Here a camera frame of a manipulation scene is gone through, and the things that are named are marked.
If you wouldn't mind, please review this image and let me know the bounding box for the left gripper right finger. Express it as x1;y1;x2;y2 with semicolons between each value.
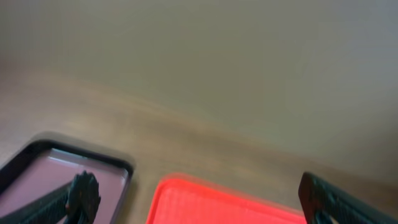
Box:
298;172;397;224

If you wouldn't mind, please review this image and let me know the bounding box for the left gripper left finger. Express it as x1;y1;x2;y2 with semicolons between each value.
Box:
1;171;101;224

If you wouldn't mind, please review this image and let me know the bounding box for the black tray with water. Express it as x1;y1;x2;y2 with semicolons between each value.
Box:
1;139;134;223

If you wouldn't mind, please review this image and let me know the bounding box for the red plastic tray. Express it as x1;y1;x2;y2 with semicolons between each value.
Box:
146;173;307;224

